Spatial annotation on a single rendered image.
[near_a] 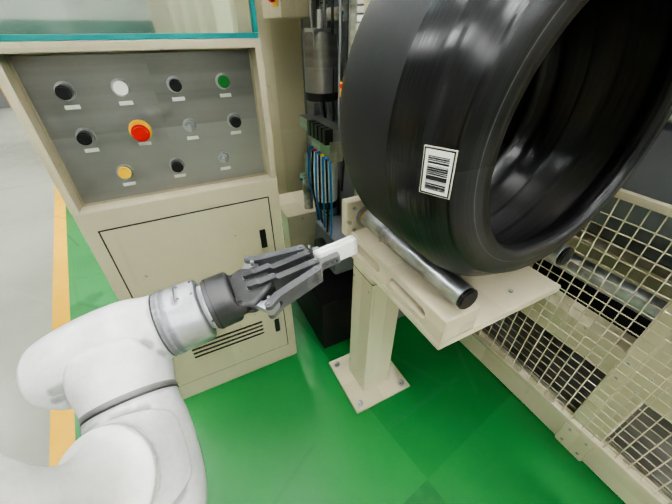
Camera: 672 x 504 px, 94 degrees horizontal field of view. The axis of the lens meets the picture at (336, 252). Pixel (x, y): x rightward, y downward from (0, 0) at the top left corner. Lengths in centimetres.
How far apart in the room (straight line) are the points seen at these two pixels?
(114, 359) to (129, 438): 9
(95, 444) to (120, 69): 80
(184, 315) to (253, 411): 109
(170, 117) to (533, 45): 83
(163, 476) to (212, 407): 115
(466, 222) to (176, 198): 80
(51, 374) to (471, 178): 53
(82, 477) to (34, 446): 144
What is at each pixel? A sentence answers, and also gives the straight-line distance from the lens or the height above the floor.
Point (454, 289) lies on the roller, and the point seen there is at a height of 91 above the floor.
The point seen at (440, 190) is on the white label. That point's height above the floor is 113.
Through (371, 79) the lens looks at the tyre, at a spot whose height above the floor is 124.
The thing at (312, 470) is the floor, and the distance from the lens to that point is 138.
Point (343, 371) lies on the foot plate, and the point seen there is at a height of 1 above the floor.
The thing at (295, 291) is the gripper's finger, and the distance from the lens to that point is 45.
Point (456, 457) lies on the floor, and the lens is 146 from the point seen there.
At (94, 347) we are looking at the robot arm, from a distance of 46.
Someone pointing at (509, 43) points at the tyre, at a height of 128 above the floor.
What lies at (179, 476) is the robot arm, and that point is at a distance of 43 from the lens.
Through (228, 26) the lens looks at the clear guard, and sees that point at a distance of 99.
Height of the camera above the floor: 129
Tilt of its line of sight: 36 degrees down
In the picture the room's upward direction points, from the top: straight up
